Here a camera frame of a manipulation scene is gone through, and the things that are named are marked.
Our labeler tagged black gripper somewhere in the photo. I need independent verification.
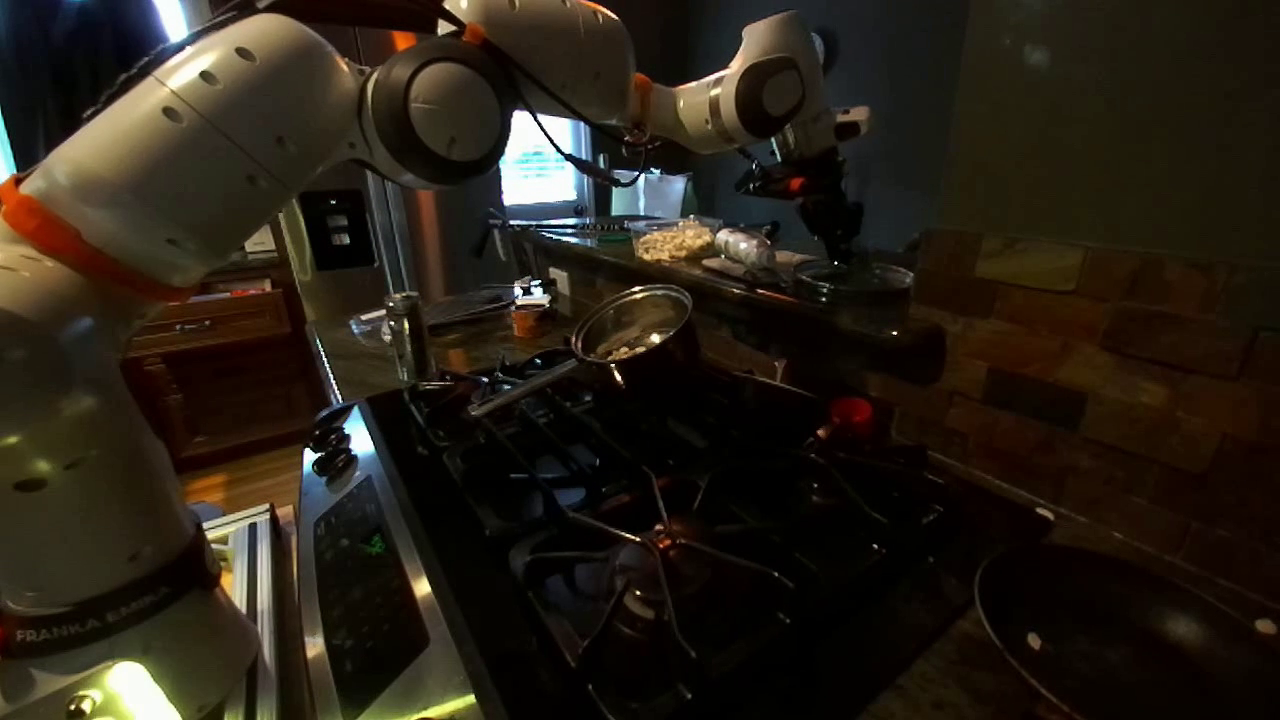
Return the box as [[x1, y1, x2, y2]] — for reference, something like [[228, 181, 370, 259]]
[[740, 136, 871, 263]]

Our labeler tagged glass lid with steel knob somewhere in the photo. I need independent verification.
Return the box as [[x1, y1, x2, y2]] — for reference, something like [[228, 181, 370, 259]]
[[786, 255, 921, 305]]

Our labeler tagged red round knob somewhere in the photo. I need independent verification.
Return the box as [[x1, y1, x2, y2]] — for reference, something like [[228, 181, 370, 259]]
[[825, 387, 883, 434]]

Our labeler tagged clear plastic container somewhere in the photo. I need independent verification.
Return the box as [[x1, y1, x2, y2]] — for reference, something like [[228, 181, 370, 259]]
[[606, 166, 694, 223]]

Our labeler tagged small white box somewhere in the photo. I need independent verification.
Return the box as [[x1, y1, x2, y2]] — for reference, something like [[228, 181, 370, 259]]
[[506, 271, 577, 312]]

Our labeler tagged stainless steel refrigerator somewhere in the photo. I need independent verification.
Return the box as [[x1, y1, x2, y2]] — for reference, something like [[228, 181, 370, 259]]
[[272, 170, 510, 305]]

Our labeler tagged black gas stove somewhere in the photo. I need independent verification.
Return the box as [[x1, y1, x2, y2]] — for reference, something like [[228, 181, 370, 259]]
[[297, 355, 993, 720]]

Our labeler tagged clear drinking glass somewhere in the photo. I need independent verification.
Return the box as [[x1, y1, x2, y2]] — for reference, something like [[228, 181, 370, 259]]
[[349, 289, 440, 387]]

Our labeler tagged black frying pan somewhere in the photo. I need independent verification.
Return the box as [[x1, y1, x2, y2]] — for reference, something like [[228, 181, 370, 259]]
[[973, 541, 1280, 720]]

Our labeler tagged wooden drawer cabinet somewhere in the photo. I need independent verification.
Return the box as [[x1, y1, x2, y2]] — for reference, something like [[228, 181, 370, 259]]
[[111, 271, 331, 470]]

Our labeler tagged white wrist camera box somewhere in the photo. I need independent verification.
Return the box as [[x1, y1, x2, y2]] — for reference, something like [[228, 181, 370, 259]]
[[828, 100, 881, 145]]

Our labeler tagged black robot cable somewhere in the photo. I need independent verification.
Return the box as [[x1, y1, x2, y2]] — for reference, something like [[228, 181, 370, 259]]
[[497, 31, 703, 190]]

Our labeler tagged black wall switch panel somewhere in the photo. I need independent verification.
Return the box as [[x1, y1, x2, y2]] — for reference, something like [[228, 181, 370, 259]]
[[297, 189, 375, 271]]

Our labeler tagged metal robot mounting frame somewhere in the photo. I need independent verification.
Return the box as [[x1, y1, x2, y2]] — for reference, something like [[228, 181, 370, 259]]
[[195, 501, 283, 720]]

